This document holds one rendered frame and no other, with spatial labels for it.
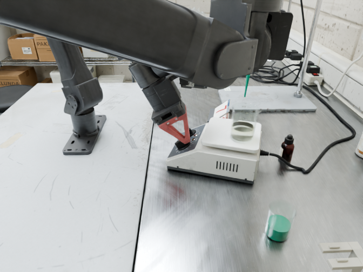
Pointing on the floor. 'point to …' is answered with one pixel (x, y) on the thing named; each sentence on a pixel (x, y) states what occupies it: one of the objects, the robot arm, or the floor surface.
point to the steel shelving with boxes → (33, 42)
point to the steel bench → (255, 192)
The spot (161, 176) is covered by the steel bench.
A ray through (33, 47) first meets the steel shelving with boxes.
